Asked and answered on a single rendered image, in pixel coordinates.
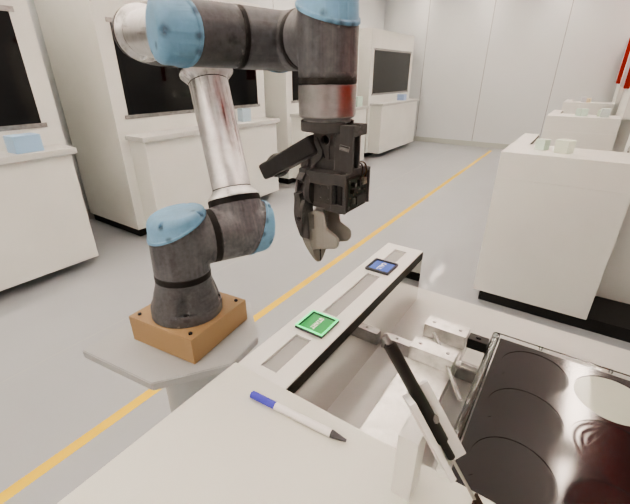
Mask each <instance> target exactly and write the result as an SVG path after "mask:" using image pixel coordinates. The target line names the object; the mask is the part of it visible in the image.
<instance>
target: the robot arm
mask: <svg viewBox="0 0 630 504"><path fill-rule="evenodd" d="M295 7H296V8H292V9H288V10H276V9H269V8H262V7H255V6H248V5H240V4H232V3H225V2H218V1H211V0H148V1H142V2H133V3H128V4H125V5H123V6H121V7H120V8H119V9H118V10H117V11H116V12H115V14H114V16H113V19H112V33H113V37H114V39H115V42H116V43H117V45H118V47H119V48H120V49H121V50H122V51H123V52H124V53H125V54H126V55H127V56H129V57H130V58H132V59H134V60H137V61H139V62H142V63H146V64H150V65H155V66H165V67H177V68H178V73H179V77H180V79H181V80H182V81H183V82H185V83H186V84H188V85H189V89H190V93H191V98H192V102H193V107H194V111H195V115H196V120H197V124H198V129H199V133H200V138H201V142H202V147H203V151H204V156H205V160H206V165H207V169H208V174H209V178H210V183H211V187H212V195H211V197H210V198H209V200H208V206H209V209H205V208H204V206H203V205H201V204H198V203H187V204H186V203H180V204H175V205H171V206H167V207H164V208H162V209H160V210H158V211H156V212H154V213H153V214H152V215H150V217H149V218H148V219H147V222H146V231H147V238H146V240H147V244H148V245H149V251H150V257H151V263H152V269H153V275H154V280H155V287H154V292H153V299H152V302H151V305H150V310H151V315H152V319H153V321H154V322H155V323H156V324H158V325H160V326H162V327H166V328H172V329H183V328H191V327H195V326H199V325H202V324H204V323H207V322H209V321H210V320H212V319H214V318H215V317H216V316H217V315H218V314H219V313H220V312H221V310H222V297H221V294H220V292H219V290H218V288H217V286H216V283H215V281H214V279H213V277H212V275H211V266H210V264H211V263H215V262H219V261H224V260H228V259H233V258H237V257H241V256H246V255H253V254H255V253H257V252H261V251H264V250H266V249H268V248H269V247H270V246H271V244H272V242H273V239H274V236H275V228H276V224H275V215H274V211H273V209H272V208H271V205H270V203H269V202H267V201H264V200H261V199H260V194H259V191H257V190H256V189H254V188H253V187H252V186H251V184H250V179H249V175H248V170H247V166H246V161H245V156H244V152H243V147H242V142H241V138H240V133H239V128H238V124H237V119H236V114H235V110H234V105H233V101H232V96H231V91H230V87H229V82H228V80H229V78H230V77H231V75H232V74H233V69H244V70H266V71H270V72H274V73H285V72H288V71H298V78H299V79H298V84H301V85H298V103H299V116H300V117H301V118H303V119H302V120H301V131H303V132H309V133H314V134H313V135H309V136H307V137H305V138H303V139H302V140H300V141H298V142H297V143H295V144H293V145H292V146H290V147H288V148H287V149H285V150H283V151H282V152H280V153H274V154H272V155H271V156H270V157H269V158H268V159H267V160H266V161H265V162H263V163H261V164H260V165H259V169H260V171H261V173H262V175H263V177H264V179H269V178H271V177H283V176H285V175H286V174H287V173H288V172H289V171H290V169H292V168H294V167H296V166H297V165H299V164H301V167H300V168H299V173H298V174H297V177H296V184H295V192H294V218H295V222H296V225H297V228H298V231H299V234H300V236H301V237H302V238H303V241H304V244H305V246H306V248H307V249H308V251H309V253H310V254H311V256H312V257H313V258H314V260H315V261H318V262H319V261H321V260H322V258H323V256H324V253H325V250H326V249H336V248H337V247H338V246H339V242H340V241H348V240H349V239H350V238H351V230H350V228H349V227H347V226H346V225H345V224H344V223H342V222H341V220H340V214H343V215H345V214H346V213H348V212H350V211H351V210H353V209H355V208H357V207H359V206H360V205H362V204H364V203H365V202H369V186H370V168H371V166H367V165H366V163H365V162H364V161H360V144H361V135H365V134H367V123H355V122H354V120H353V119H351V118H353V117H354V116H355V115H356V89H357V66H358V41H359V25H360V24H361V19H360V17H359V0H296V2H295ZM361 162H363V163H364V164H365V165H363V164H362V163H361ZM360 164H361V165H360ZM313 206H315V209H314V210H313Z"/></svg>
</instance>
